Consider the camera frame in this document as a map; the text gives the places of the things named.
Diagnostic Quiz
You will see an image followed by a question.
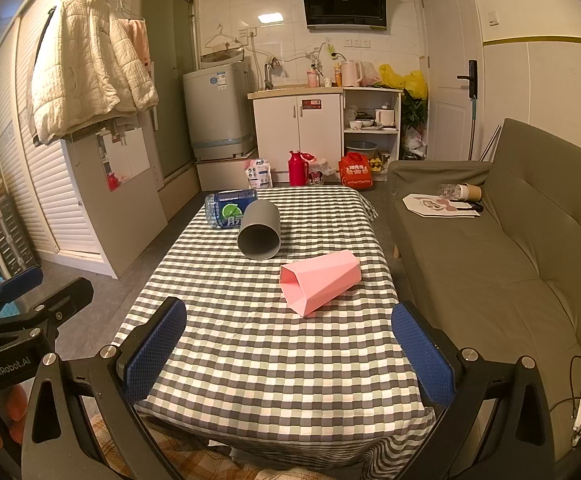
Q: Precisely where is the brown paper cup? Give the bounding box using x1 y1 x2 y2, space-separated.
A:
457 182 484 204

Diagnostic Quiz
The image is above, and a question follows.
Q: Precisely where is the white quilted jacket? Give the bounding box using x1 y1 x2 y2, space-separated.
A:
28 0 159 147

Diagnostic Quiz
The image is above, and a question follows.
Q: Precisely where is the metal faucet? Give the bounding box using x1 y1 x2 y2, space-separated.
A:
264 57 282 91

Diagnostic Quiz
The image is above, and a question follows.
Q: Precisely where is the white washing machine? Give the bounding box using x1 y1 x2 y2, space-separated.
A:
182 57 257 162

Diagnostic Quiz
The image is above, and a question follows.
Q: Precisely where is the orange shopping bag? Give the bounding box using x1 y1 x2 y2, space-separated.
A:
339 152 375 191

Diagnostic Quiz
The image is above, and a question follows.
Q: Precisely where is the red thermos jug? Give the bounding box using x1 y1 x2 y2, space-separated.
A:
289 150 317 189

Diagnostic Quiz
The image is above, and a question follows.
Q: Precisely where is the olive green sofa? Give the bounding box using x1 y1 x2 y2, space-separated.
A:
387 118 581 462

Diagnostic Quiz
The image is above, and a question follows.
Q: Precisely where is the printed paper sheet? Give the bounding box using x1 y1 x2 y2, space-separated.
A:
403 192 481 220

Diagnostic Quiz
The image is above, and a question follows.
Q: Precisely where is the grey cup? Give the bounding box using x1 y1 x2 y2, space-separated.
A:
237 200 284 262

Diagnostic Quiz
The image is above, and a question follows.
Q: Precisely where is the green potted plant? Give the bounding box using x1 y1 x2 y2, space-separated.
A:
401 89 429 129

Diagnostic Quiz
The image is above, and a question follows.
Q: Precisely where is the white door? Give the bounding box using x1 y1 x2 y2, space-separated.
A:
416 0 487 162

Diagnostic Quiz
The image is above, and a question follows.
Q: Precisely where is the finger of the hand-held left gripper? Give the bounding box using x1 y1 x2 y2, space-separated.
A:
0 266 45 322
0 277 95 342

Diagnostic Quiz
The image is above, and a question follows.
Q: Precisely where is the white detergent pouch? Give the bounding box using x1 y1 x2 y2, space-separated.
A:
244 159 273 191

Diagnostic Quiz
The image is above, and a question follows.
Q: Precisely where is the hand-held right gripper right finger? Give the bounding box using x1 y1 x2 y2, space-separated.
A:
391 301 557 480

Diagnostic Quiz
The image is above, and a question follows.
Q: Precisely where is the yellow plastic bag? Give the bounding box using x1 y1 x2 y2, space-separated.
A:
379 63 429 100

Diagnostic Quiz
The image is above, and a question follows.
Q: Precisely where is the black cable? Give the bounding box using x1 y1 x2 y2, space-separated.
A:
550 355 581 452

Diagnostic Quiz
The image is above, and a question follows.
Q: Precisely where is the blue plastic bottle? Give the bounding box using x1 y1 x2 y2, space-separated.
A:
204 189 260 231

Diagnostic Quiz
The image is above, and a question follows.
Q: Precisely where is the black suitcase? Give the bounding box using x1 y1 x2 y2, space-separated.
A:
0 195 39 277

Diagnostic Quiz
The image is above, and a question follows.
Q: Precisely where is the black door handle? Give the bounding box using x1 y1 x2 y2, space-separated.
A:
457 60 479 100

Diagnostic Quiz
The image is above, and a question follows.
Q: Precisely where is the white plastic bag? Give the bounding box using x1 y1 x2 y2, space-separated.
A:
360 61 384 88

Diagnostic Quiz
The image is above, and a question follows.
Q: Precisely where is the pink electric kettle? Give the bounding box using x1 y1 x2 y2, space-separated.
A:
340 60 364 88

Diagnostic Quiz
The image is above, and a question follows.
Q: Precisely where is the pink faceted cup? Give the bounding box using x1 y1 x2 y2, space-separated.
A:
279 250 360 319

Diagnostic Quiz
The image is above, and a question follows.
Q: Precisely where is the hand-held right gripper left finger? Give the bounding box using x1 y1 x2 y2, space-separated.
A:
20 296 188 480

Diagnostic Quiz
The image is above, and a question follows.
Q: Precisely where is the white sink cabinet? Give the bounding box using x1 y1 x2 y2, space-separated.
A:
248 87 345 189

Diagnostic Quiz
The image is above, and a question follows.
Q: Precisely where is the cartoon printed bag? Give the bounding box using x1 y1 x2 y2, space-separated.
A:
306 157 339 186

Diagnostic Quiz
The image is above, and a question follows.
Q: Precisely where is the frosted glass shower door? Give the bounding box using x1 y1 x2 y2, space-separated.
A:
140 0 199 182

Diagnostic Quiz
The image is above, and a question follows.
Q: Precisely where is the pink garment on hanger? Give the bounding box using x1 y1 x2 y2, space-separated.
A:
119 17 152 67

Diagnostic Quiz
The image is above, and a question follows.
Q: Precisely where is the white open shelf unit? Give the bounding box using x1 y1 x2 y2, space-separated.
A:
343 87 404 181

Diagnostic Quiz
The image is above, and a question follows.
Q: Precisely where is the grey checkered tablecloth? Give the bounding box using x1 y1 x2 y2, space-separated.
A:
112 185 436 474

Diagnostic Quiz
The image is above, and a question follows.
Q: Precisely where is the white louvered wardrobe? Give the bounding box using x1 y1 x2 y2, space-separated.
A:
0 10 121 281

